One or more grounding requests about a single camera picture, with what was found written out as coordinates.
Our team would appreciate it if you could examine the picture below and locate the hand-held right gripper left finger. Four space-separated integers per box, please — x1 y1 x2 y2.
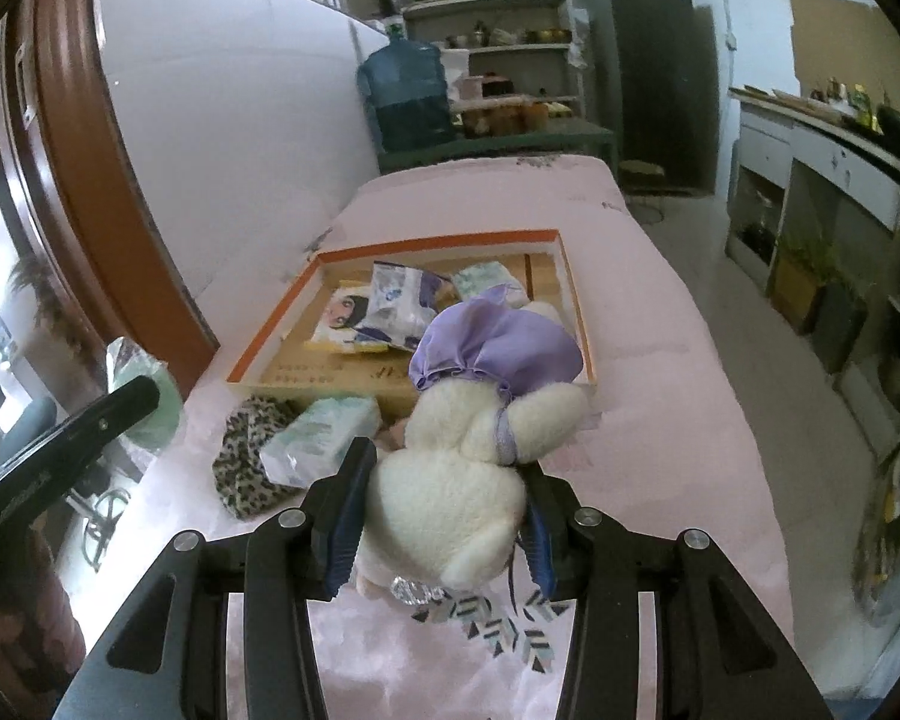
52 435 380 720

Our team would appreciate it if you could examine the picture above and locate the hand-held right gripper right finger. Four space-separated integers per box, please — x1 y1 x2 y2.
521 465 833 720

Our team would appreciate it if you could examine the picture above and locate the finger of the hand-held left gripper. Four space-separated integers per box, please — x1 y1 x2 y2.
41 375 160 466

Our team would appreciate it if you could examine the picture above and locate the green towel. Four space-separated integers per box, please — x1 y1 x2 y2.
107 337 186 460

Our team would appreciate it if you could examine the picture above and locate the small tissue pack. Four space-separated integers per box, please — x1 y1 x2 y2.
261 396 383 488

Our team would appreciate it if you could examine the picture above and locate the white plush toy purple dress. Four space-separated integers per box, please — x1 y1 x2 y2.
356 296 593 605

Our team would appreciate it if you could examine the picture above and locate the leopard print scrunchie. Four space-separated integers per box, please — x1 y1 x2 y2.
211 396 305 520

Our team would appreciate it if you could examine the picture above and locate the shallow cardboard box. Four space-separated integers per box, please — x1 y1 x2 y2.
226 229 599 421

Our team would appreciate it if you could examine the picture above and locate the yellow cartoon print packet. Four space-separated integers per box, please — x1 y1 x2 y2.
306 281 421 355

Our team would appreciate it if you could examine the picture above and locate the blue white wipes packet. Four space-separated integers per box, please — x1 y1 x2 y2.
349 261 458 350

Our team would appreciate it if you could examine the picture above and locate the large tissue pack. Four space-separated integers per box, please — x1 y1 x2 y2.
450 262 530 308

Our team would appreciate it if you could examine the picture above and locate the person's left forearm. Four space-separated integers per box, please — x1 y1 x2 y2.
0 525 87 698

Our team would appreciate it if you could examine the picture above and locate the dark office chair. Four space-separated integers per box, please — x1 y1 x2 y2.
0 397 132 567

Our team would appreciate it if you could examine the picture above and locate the clear plastic bag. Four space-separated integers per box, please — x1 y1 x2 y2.
851 435 900 631

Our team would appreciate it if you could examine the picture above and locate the wooden planter box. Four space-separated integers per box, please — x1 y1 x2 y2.
769 240 830 335

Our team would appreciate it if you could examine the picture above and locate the dark green planter box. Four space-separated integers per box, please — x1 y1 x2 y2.
814 281 871 372

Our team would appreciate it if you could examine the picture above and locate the round stool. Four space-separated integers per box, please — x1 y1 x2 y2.
619 160 668 222

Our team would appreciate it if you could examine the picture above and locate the green low table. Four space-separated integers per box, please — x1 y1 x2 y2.
379 118 616 177

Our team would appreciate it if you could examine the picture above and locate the row of brown jars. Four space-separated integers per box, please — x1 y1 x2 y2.
461 100 552 137

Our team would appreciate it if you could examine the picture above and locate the blue water jug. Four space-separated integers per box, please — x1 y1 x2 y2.
356 21 458 155

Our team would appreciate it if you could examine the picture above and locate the dark refrigerator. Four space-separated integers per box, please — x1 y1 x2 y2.
589 0 721 192

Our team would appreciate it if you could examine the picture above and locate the white kitchen counter cabinet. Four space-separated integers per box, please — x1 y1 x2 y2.
724 86 900 466

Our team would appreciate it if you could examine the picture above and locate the group of condiment bottles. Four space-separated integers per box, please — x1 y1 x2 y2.
810 77 878 125

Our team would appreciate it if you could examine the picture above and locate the green shelf unit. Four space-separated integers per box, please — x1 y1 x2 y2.
386 0 590 140

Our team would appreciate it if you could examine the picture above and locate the brown wooden door frame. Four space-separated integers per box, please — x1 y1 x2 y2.
0 0 222 398

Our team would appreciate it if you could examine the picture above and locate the cardboard sheet on wall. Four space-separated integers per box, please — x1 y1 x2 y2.
787 0 900 98

